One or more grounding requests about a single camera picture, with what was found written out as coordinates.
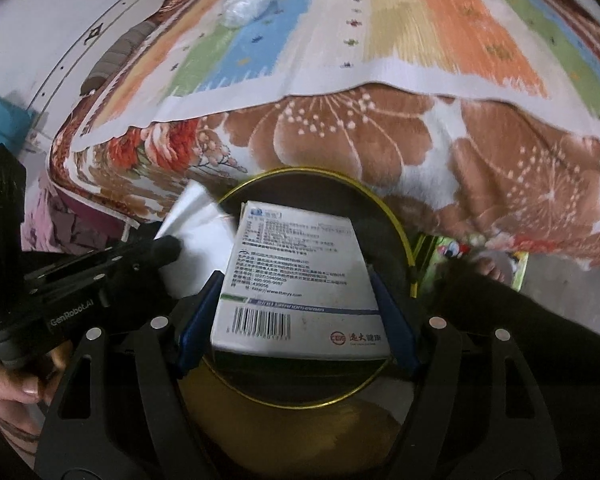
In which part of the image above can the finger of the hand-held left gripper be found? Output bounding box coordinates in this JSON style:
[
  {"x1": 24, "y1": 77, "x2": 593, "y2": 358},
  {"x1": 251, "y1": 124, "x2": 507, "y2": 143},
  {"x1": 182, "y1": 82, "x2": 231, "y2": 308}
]
[{"x1": 130, "y1": 235, "x2": 185, "y2": 281}]

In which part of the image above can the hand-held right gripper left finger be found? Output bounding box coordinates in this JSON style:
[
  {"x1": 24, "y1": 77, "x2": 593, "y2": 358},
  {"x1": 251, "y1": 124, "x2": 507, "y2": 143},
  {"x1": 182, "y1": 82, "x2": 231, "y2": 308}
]
[{"x1": 32, "y1": 269, "x2": 227, "y2": 480}]

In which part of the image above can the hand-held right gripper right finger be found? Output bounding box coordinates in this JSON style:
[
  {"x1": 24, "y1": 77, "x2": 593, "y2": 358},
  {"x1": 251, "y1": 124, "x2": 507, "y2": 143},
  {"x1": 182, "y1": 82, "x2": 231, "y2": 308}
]
[{"x1": 369, "y1": 266, "x2": 565, "y2": 480}]

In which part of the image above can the white paper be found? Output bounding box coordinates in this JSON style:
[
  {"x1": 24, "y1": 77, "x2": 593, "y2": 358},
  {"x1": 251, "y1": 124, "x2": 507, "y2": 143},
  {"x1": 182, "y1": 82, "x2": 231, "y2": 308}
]
[{"x1": 152, "y1": 180, "x2": 242, "y2": 302}]

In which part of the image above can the black bin with gold rim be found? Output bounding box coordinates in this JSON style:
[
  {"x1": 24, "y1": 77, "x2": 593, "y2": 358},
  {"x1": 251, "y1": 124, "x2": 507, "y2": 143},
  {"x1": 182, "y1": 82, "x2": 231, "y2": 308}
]
[{"x1": 177, "y1": 166, "x2": 422, "y2": 480}]

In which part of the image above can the white blue medicine box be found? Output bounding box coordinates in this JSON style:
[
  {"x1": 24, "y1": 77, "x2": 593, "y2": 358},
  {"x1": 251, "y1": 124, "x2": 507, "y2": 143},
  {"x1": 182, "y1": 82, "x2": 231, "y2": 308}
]
[{"x1": 210, "y1": 200, "x2": 392, "y2": 362}]

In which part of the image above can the person's left hand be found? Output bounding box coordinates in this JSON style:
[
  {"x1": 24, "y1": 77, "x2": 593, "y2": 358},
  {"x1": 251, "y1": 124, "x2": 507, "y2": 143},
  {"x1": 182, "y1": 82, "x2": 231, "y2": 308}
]
[{"x1": 0, "y1": 342, "x2": 68, "y2": 443}]

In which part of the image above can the pink cloth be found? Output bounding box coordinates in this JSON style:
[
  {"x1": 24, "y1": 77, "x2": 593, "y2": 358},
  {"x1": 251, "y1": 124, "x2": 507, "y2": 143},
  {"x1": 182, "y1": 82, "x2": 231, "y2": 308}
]
[{"x1": 21, "y1": 170, "x2": 132, "y2": 255}]

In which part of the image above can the green printed packet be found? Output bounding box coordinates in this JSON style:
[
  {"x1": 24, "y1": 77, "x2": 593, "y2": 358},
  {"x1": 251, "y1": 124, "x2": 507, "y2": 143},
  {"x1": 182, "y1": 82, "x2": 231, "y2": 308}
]
[{"x1": 410, "y1": 234, "x2": 530, "y2": 293}]

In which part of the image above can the person's foot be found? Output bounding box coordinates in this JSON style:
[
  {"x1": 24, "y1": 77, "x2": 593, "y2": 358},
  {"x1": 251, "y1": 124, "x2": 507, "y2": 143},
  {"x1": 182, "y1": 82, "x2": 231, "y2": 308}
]
[{"x1": 472, "y1": 256, "x2": 512, "y2": 287}]

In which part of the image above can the blue bag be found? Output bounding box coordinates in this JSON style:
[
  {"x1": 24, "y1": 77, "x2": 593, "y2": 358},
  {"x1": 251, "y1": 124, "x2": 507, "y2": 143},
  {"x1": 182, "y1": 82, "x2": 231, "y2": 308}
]
[{"x1": 0, "y1": 87, "x2": 37, "y2": 153}]

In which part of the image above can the grey pillow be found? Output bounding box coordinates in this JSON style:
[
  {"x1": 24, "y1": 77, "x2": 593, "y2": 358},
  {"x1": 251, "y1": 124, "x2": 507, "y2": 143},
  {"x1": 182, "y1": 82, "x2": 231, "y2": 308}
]
[{"x1": 79, "y1": 21, "x2": 155, "y2": 97}]

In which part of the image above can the white headboard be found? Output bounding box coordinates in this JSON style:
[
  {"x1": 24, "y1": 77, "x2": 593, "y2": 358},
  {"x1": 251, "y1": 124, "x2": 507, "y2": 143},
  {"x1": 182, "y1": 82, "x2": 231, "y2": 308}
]
[{"x1": 0, "y1": 0, "x2": 187, "y2": 161}]

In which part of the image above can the crumpled clear plastic bag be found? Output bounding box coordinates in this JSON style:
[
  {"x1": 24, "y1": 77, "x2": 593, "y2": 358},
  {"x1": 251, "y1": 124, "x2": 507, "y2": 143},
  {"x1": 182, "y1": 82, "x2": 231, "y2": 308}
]
[{"x1": 221, "y1": 0, "x2": 271, "y2": 30}]

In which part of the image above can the striped woven mat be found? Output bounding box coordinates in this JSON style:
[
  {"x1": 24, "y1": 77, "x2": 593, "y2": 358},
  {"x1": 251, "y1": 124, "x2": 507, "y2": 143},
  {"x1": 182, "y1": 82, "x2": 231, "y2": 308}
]
[{"x1": 80, "y1": 0, "x2": 600, "y2": 137}]

